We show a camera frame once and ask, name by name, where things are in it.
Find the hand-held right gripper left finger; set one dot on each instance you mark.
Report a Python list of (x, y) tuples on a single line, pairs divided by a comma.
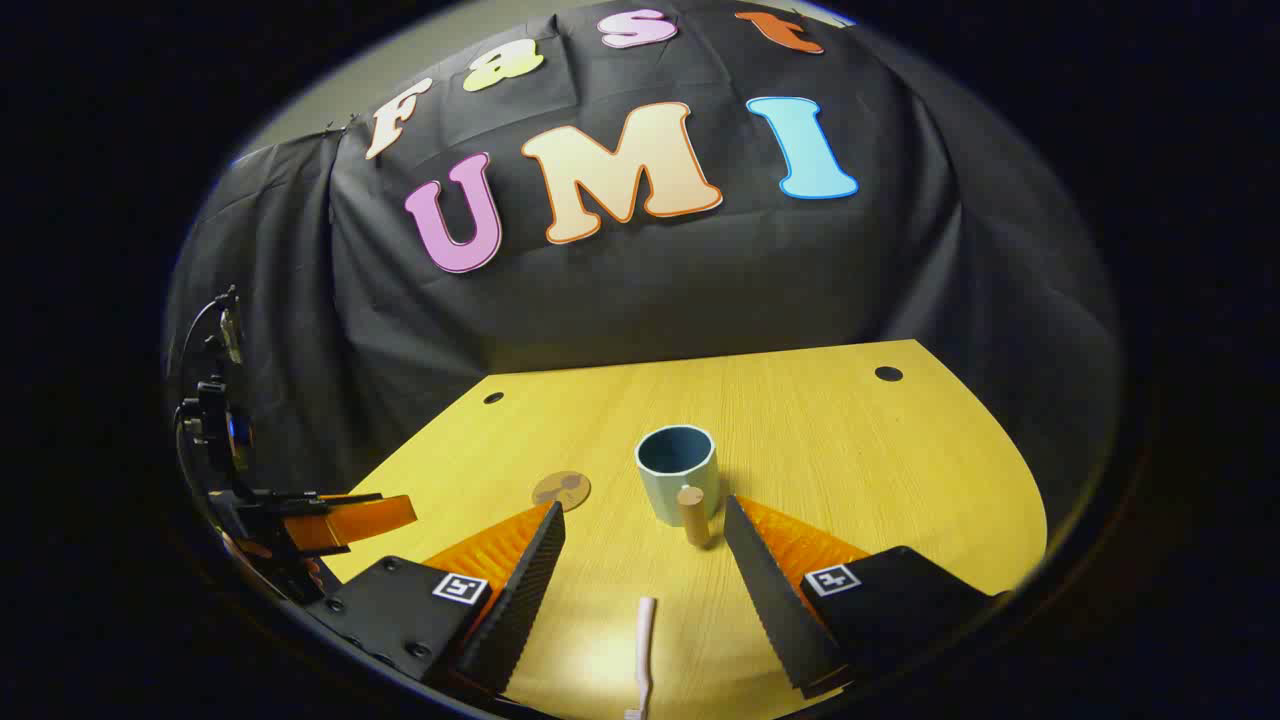
[(525, 590)]

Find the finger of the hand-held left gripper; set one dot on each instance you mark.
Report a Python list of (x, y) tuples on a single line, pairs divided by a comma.
[(360, 518)]

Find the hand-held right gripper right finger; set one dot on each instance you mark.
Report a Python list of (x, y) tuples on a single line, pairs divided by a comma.
[(770, 590)]

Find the round wooden coaster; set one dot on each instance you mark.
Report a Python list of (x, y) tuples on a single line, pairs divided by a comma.
[(560, 490)]

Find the pale pink toothbrush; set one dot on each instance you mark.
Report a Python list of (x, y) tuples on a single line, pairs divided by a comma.
[(644, 640)]

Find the yellow wooden desktop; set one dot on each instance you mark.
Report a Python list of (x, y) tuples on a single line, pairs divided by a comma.
[(880, 470)]

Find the black backdrop cloth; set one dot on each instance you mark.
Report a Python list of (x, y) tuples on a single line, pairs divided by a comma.
[(650, 290)]

